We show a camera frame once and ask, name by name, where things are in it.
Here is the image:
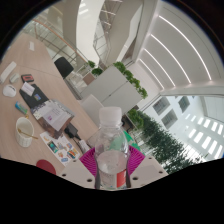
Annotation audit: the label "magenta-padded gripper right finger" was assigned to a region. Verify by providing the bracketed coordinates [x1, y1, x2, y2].
[125, 145, 169, 190]

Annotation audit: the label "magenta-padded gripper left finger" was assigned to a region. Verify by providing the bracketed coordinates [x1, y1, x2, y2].
[59, 146, 100, 190]

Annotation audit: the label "clear plastic water bottle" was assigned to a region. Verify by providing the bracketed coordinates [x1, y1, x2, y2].
[94, 106, 131, 191]

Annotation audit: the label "white charger block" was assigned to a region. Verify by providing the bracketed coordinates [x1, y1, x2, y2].
[78, 139, 91, 153]

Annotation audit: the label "colourful sticker sheet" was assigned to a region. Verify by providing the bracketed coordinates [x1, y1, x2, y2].
[39, 130, 81, 167]

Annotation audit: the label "flat round red coaster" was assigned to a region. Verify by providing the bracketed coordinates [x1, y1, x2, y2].
[35, 159, 58, 176]

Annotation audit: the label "row of green potted plants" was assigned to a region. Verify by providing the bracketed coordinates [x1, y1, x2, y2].
[126, 108, 204, 174]

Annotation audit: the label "black charger block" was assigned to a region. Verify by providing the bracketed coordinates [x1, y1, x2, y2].
[63, 123, 81, 141]

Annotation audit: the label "open paper booklet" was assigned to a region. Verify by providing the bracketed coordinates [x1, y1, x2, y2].
[31, 99, 76, 139]

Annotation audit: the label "white ribbed cup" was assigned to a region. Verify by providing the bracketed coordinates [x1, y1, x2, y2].
[14, 116, 39, 148]

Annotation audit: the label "white chair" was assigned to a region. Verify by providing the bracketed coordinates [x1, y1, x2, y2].
[79, 94, 105, 128]

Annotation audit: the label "black notebook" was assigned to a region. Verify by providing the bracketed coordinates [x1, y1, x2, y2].
[18, 83, 51, 109]

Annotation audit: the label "blue green marker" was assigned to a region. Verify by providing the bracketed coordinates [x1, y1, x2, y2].
[14, 101, 29, 115]

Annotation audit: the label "white cabinet topped with plants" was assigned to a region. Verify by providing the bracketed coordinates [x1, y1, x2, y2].
[80, 60, 149, 114]

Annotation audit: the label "small white box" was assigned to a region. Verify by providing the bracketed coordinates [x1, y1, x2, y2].
[20, 81, 36, 97]

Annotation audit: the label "brown planter with green plants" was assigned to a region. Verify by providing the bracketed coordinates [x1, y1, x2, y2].
[83, 59, 104, 86]

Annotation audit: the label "white computer mouse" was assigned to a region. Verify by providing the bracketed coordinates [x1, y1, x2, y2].
[2, 84, 18, 98]

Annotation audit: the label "red and black small device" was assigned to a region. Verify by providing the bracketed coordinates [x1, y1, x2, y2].
[20, 73, 36, 84]

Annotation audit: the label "black chair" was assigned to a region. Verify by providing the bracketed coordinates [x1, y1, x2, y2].
[53, 56, 75, 79]

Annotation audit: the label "small grey white case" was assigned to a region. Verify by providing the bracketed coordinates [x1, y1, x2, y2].
[9, 73, 21, 84]

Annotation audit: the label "white power strip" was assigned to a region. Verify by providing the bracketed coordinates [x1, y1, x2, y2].
[0, 60, 18, 84]

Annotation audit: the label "ceiling strip lights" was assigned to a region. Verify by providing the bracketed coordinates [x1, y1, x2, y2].
[138, 14, 213, 89]

